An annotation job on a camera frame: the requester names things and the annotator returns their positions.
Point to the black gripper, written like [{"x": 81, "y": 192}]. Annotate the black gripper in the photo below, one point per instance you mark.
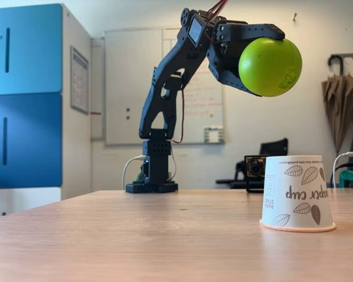
[{"x": 227, "y": 56}]

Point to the green ball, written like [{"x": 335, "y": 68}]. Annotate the green ball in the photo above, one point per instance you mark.
[{"x": 270, "y": 67}]

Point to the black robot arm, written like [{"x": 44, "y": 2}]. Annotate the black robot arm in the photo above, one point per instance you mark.
[{"x": 164, "y": 76}]

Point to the white leaf-print paper cup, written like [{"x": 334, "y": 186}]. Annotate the white leaf-print paper cup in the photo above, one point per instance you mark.
[{"x": 297, "y": 202}]

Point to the beige folded umbrella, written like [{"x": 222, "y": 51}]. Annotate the beige folded umbrella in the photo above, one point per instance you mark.
[{"x": 339, "y": 102}]

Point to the black webcam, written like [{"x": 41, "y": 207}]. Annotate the black webcam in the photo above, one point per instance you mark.
[{"x": 254, "y": 173}]

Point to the framed notice sheet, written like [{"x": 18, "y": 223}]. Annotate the framed notice sheet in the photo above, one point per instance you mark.
[{"x": 79, "y": 80}]

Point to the green table clamp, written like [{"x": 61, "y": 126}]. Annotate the green table clamp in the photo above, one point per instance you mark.
[{"x": 348, "y": 177}]

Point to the blue and white locker cabinet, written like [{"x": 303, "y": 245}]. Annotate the blue and white locker cabinet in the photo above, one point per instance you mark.
[{"x": 26, "y": 88}]

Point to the small wall hook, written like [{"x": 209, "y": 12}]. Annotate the small wall hook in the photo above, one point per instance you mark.
[{"x": 294, "y": 16}]

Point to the grey wall coat rail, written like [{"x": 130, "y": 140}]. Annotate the grey wall coat rail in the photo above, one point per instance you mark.
[{"x": 345, "y": 55}]

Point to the wall whiteboard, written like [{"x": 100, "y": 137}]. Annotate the wall whiteboard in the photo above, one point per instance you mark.
[{"x": 129, "y": 73}]

